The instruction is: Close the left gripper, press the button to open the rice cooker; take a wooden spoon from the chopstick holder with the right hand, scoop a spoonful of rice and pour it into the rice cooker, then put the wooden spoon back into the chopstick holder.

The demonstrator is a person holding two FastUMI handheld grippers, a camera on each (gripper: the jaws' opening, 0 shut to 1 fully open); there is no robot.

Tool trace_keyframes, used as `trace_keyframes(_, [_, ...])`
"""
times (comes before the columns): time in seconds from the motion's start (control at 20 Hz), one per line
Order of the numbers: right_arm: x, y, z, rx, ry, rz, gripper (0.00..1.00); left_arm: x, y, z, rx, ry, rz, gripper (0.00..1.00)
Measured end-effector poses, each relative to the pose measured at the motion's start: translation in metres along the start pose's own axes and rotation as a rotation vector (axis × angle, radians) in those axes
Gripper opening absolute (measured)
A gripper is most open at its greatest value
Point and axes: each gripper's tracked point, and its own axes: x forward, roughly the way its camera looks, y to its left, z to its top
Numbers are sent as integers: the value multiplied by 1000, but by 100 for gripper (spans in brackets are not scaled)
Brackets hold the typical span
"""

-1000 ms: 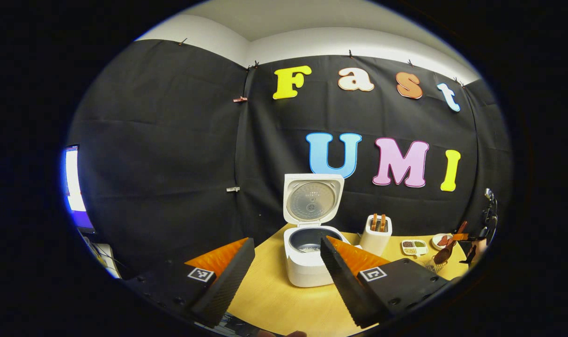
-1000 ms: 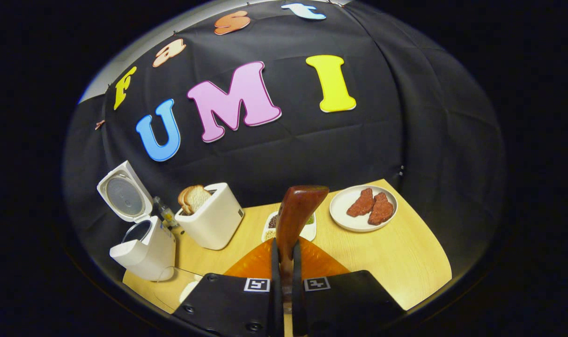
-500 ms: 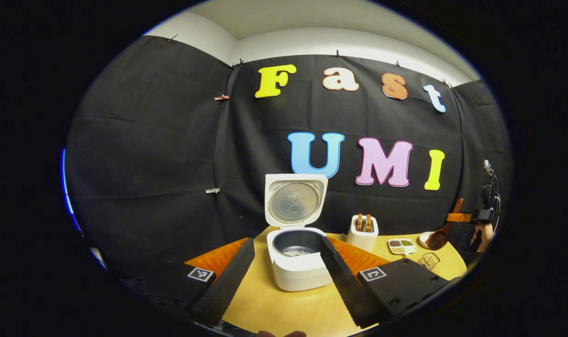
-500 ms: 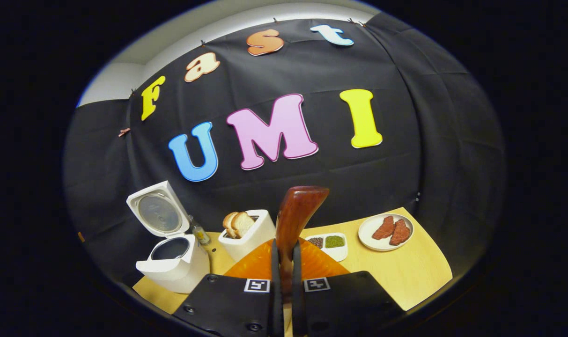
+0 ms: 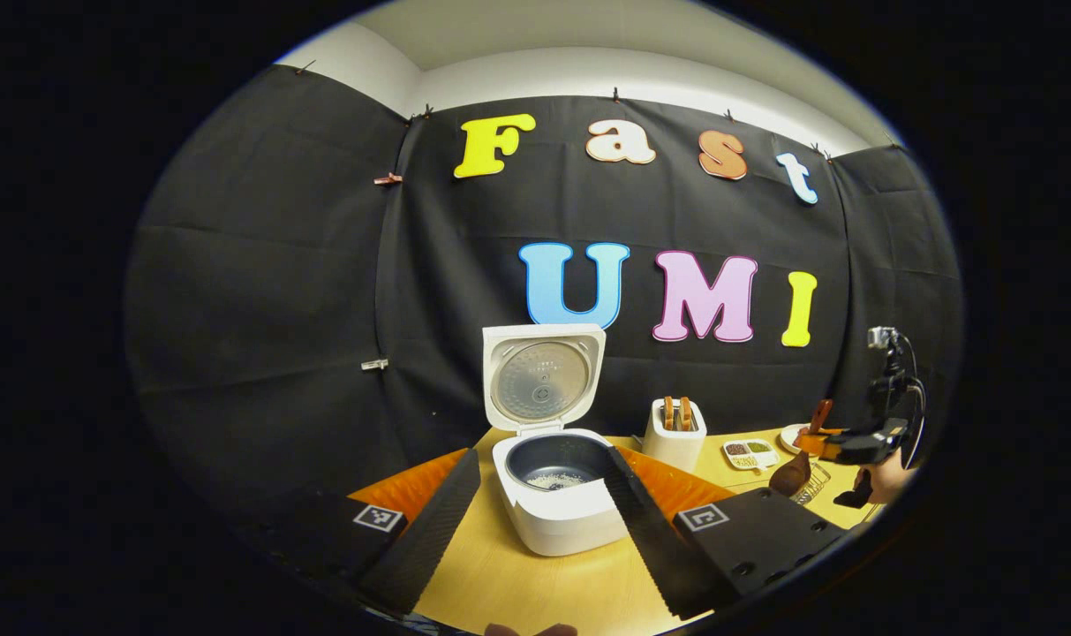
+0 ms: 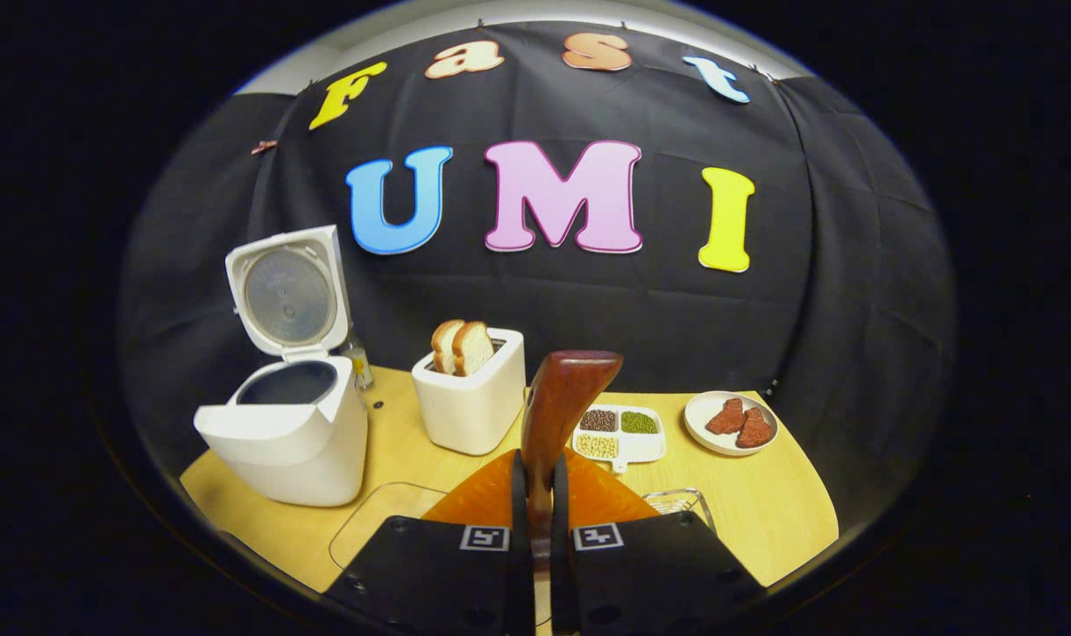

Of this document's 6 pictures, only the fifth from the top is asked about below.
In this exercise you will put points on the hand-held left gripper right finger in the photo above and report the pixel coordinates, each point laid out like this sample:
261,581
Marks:
650,539

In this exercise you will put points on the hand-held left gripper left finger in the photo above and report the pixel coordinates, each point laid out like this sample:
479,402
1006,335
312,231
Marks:
429,530

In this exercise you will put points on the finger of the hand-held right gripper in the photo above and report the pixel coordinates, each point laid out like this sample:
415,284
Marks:
818,443

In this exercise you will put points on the brown wooden spoon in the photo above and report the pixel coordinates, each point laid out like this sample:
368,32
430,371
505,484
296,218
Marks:
791,477

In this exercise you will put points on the white rice cooker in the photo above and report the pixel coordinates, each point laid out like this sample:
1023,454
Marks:
553,530

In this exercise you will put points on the white rice grains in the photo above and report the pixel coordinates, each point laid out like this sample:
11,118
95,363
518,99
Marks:
557,481

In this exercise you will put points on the round white plate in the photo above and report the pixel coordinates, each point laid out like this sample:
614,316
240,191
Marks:
788,437

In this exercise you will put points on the white divided grain dish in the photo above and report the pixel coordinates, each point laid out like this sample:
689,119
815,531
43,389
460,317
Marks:
751,461

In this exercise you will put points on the white toaster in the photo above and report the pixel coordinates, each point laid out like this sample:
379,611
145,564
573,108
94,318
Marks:
672,450

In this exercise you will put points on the toasted bread slice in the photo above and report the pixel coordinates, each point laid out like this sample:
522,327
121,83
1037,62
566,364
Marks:
668,413
686,413

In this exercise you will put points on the small white clip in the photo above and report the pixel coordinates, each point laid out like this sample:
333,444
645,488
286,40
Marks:
374,363

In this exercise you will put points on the black backdrop cloth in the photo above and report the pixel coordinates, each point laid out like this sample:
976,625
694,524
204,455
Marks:
279,265

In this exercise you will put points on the small red clip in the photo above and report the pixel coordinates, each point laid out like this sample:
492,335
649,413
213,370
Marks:
388,178

